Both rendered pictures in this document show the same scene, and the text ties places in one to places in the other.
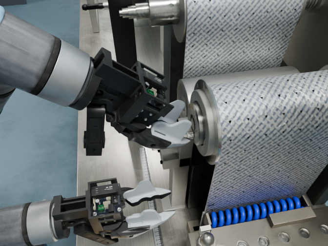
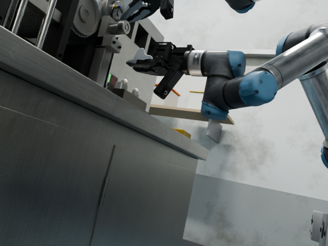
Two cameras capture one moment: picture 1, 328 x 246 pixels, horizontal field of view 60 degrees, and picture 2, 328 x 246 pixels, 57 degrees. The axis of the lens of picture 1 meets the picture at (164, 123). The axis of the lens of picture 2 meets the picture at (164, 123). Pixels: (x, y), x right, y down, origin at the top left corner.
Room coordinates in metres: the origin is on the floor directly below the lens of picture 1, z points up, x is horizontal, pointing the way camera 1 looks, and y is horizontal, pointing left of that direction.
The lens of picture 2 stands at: (0.91, 0.68, 0.77)
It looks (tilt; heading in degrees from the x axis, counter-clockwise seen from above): 10 degrees up; 218
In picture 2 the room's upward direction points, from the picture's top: 13 degrees clockwise
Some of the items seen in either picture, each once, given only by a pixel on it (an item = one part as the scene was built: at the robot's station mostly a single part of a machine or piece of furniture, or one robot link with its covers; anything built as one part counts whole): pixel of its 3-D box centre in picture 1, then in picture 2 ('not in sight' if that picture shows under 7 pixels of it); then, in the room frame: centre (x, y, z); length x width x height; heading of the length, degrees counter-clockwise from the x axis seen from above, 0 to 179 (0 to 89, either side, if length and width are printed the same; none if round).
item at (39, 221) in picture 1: (47, 219); (197, 63); (0.22, 0.21, 1.11); 0.08 x 0.05 x 0.08; 11
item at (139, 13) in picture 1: (133, 11); not in sight; (0.56, 0.06, 1.34); 0.06 x 0.03 x 0.03; 101
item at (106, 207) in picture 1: (91, 211); (173, 60); (0.23, 0.13, 1.12); 0.12 x 0.08 x 0.09; 101
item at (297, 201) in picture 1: (256, 212); not in sight; (0.27, -0.20, 1.03); 0.21 x 0.04 x 0.03; 101
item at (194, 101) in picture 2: not in sight; (208, 105); (-2.03, -1.06, 1.68); 0.42 x 0.35 x 0.23; 102
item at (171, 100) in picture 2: not in sight; (155, 98); (-1.89, -1.73, 1.70); 0.48 x 0.40 x 0.27; 102
